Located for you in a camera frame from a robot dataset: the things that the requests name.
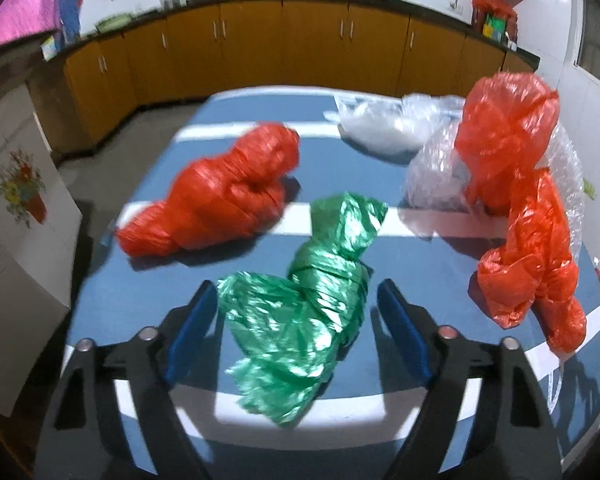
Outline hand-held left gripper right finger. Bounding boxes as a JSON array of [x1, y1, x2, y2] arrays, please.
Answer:
[[377, 279, 563, 480]]

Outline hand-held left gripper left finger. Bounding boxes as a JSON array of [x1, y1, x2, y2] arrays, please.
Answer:
[[34, 280, 218, 480]]

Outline green plastic bag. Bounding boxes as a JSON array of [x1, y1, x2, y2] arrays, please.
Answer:
[[216, 192, 390, 428]]

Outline clear bubble wrap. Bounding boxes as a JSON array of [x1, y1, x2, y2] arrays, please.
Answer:
[[400, 95, 586, 261]]

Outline tall red plastic bag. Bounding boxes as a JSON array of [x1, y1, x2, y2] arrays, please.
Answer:
[[452, 72, 588, 353]]

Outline blue white striped table cover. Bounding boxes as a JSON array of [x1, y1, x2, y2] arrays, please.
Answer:
[[62, 85, 600, 480]]

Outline white cabinet with flower sticker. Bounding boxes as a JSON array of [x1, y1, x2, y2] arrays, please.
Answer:
[[0, 77, 83, 416]]

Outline flat clear plastic bag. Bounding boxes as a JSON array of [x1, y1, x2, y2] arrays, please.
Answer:
[[324, 92, 406, 123]]

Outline orange lower kitchen cabinets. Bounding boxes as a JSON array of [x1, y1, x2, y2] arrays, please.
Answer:
[[62, 0, 536, 153]]

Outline colourful small packet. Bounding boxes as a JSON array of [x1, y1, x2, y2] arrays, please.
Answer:
[[40, 35, 63, 61]]

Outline green bowl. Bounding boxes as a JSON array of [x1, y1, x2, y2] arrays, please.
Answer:
[[95, 12, 133, 33]]

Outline red bag with boxes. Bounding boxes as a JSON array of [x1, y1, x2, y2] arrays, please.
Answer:
[[471, 0, 520, 43]]

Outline barred window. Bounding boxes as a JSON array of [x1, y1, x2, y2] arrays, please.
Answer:
[[572, 0, 600, 91]]

